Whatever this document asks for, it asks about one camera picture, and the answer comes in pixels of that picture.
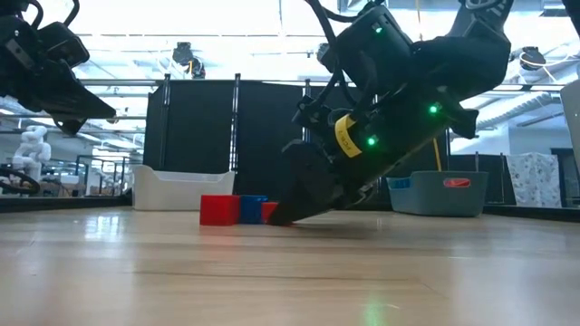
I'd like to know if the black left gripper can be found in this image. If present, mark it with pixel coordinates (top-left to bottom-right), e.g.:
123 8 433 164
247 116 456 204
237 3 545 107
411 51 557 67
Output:
0 13 117 137

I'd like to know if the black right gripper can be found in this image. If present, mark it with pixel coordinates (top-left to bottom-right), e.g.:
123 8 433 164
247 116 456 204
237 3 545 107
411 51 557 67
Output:
270 85 479 226

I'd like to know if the small blue block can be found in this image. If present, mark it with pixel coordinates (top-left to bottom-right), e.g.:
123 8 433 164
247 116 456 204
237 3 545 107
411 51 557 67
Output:
238 194 270 225

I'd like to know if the black ceiling device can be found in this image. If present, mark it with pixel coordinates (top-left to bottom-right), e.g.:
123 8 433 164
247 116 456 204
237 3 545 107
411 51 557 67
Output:
171 41 207 80
517 44 548 72

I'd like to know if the teal plastic bin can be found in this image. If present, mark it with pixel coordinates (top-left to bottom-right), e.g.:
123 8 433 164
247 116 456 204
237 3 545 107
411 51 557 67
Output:
385 169 491 218

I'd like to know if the black partition screen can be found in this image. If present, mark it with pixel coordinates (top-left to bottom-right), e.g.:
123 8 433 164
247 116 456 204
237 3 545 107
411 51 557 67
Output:
141 72 450 204

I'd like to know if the patterned white panel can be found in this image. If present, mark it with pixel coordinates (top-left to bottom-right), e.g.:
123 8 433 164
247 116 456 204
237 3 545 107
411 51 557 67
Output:
506 151 563 209

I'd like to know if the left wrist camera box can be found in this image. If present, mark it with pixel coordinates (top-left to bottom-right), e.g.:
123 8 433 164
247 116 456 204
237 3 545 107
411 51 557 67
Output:
36 21 91 69

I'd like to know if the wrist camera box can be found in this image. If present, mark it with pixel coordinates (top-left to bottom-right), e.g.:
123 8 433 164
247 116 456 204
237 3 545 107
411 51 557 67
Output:
333 3 414 94
36 21 91 69

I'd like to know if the yellow cable tag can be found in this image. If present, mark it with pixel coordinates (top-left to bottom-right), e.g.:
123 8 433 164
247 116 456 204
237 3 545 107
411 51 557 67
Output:
333 113 364 159

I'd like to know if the black table frame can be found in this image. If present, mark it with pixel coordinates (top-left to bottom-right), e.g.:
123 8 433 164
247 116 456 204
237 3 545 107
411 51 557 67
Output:
0 194 580 224

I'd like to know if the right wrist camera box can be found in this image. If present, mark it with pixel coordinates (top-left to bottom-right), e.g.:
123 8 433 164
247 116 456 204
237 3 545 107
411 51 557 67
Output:
333 3 414 94

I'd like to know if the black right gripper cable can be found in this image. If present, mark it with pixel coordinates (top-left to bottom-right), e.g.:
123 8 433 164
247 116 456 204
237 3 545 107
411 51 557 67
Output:
304 0 348 110

